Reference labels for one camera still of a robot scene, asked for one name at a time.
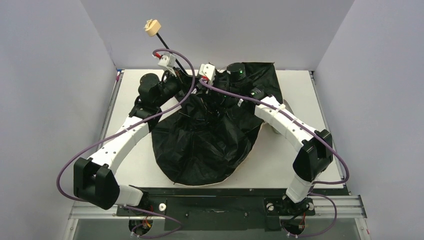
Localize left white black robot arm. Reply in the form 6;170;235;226
73;71;192;210

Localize beige umbrella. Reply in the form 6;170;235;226
143;18;284;187

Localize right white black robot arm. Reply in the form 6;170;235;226
198;63;333;204

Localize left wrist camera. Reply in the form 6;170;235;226
153;52;177;77

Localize aluminium frame rail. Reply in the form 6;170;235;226
69;195;367;221

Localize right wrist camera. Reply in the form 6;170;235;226
198;63;216;86

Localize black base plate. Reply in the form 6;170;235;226
114;188;329;232

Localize mint green umbrella case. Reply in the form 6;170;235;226
269;98;296;136

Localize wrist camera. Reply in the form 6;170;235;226
198;63;216;86
153;52;177;77

